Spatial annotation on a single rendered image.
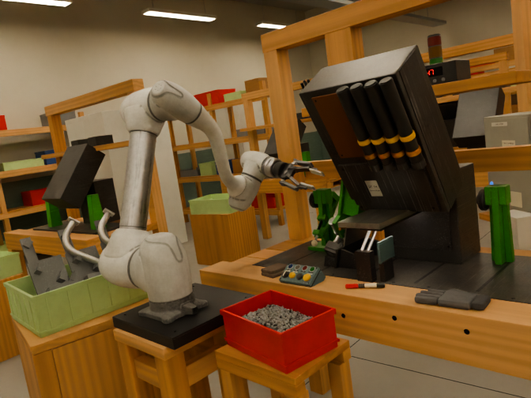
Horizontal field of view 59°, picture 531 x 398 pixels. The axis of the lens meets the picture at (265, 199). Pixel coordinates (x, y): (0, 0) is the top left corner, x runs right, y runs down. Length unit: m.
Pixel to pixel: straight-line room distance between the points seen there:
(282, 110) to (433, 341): 1.39
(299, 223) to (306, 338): 1.15
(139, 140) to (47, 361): 0.92
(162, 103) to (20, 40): 7.23
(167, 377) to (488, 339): 0.94
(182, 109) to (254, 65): 10.41
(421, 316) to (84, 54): 8.45
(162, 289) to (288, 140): 1.11
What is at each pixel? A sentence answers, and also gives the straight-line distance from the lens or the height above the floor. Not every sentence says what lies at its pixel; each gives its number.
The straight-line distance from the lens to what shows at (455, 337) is 1.46.
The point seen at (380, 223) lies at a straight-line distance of 1.52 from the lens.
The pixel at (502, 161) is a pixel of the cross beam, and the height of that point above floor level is 1.22.
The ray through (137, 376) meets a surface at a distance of 1.83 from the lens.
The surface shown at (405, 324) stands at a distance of 1.52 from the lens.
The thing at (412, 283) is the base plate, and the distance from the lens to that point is 1.67.
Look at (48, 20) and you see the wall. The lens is 9.23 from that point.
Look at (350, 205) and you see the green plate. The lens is 1.79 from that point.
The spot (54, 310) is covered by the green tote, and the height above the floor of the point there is 0.88.
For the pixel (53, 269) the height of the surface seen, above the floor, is 0.98.
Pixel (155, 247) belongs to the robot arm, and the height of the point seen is 1.13.
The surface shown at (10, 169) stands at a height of 1.44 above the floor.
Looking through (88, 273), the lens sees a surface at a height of 0.92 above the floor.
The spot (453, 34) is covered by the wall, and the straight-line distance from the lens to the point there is 12.29.
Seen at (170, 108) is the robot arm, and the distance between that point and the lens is 1.79.
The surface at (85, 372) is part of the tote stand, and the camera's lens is 2.16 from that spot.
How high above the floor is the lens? 1.46
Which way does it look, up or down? 8 degrees down
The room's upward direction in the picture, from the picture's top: 8 degrees counter-clockwise
